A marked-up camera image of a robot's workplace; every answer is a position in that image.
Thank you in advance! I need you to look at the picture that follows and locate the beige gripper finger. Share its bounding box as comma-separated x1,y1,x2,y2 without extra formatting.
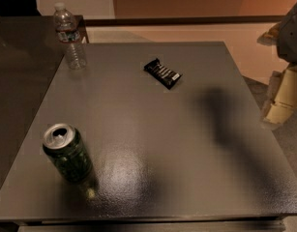
261,64,297,126

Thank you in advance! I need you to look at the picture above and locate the green soda can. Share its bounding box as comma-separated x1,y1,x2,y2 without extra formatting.
43,123,92,183

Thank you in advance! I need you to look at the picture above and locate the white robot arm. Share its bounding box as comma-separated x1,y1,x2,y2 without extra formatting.
257,2,297,130

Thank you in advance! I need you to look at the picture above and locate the black snack bar wrapper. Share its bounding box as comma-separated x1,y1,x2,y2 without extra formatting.
144,58,182,90

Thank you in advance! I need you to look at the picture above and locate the clear plastic water bottle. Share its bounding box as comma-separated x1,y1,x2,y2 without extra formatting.
53,2,87,70

